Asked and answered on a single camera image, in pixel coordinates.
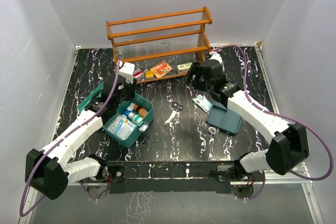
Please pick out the cream long medicine box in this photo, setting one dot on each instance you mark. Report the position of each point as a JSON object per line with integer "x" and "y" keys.
{"x": 184, "y": 68}

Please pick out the white blue card packet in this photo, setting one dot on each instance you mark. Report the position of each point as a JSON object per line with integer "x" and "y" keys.
{"x": 203, "y": 103}

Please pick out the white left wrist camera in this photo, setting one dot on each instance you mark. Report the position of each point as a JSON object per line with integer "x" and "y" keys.
{"x": 126, "y": 70}

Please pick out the red white medicine box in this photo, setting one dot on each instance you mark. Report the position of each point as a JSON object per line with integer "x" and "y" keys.
{"x": 138, "y": 74}

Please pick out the orange wooden shelf rack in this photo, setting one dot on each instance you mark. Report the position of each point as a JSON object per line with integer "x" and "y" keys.
{"x": 177, "y": 38}

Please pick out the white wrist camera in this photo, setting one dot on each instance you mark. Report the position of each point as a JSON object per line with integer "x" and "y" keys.
{"x": 126, "y": 70}
{"x": 213, "y": 55}

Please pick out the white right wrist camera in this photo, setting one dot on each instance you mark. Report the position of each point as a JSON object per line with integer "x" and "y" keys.
{"x": 213, "y": 55}

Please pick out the brown orange-capped syrup bottle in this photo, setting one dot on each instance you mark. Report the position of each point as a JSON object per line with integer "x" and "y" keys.
{"x": 141, "y": 111}

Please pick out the yellow grey small box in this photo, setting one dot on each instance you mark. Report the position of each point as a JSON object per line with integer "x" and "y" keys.
{"x": 149, "y": 74}

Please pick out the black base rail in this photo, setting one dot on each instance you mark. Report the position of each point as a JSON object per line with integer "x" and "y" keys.
{"x": 174, "y": 176}

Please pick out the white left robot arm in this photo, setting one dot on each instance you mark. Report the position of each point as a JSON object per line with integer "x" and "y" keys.
{"x": 49, "y": 170}

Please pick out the blue white small tube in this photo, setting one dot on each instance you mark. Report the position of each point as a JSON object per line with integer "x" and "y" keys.
{"x": 129, "y": 109}

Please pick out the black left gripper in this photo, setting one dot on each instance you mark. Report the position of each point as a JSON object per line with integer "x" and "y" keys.
{"x": 131, "y": 88}

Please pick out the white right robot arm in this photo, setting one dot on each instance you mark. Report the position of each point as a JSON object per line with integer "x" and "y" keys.
{"x": 288, "y": 143}

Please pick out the blue divided tray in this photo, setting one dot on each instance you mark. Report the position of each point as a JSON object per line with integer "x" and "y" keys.
{"x": 224, "y": 119}

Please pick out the black handled scissors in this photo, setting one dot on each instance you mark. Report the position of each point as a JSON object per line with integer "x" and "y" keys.
{"x": 176, "y": 108}

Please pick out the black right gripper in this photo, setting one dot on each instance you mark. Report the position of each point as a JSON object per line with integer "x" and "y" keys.
{"x": 196, "y": 70}

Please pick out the white green medicine bottle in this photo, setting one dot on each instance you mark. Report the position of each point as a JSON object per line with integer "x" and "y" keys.
{"x": 135, "y": 118}

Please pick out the orange patterned medicine box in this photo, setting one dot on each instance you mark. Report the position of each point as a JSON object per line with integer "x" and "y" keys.
{"x": 161, "y": 69}

